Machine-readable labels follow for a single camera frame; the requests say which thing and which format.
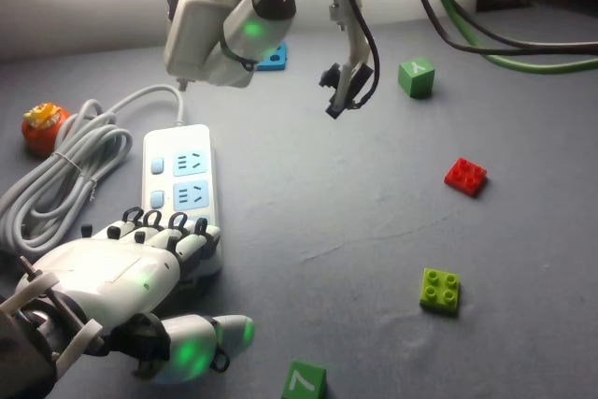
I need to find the grey table cloth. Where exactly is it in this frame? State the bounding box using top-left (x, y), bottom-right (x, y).
top-left (0, 6), bottom-right (598, 399)

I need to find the wrist camera on white bracket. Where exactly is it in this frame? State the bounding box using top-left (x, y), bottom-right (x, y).
top-left (319, 0), bottom-right (377, 121)

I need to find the red building brick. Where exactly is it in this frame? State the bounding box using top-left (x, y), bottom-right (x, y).
top-left (443, 157), bottom-right (490, 199)

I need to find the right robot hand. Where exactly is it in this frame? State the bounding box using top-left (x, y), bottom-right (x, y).
top-left (163, 0), bottom-right (337, 76)

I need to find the green letter cube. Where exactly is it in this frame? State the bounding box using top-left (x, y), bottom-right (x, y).
top-left (397, 56), bottom-right (435, 100)

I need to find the blue building brick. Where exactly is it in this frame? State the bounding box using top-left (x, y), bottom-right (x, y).
top-left (255, 41), bottom-right (289, 72)

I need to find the white power adapter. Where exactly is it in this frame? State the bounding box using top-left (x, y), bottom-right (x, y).
top-left (163, 0), bottom-right (257, 92)

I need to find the green number cube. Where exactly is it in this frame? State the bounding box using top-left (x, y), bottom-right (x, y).
top-left (281, 360), bottom-right (328, 399)

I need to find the green cable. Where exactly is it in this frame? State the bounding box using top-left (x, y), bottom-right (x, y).
top-left (432, 0), bottom-right (598, 76)

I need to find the grey coiled power cord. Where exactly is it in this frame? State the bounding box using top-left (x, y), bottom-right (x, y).
top-left (0, 84), bottom-right (188, 255)

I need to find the lime green building brick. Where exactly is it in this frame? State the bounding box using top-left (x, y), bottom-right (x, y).
top-left (419, 267), bottom-right (462, 319)

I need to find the white power strip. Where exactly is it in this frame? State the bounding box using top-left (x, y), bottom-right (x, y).
top-left (141, 123), bottom-right (224, 278)

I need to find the black cable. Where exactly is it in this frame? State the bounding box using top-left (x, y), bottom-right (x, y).
top-left (415, 0), bottom-right (598, 55)
top-left (438, 0), bottom-right (598, 50)

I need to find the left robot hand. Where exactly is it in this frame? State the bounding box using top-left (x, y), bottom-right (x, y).
top-left (13, 206), bottom-right (257, 386)

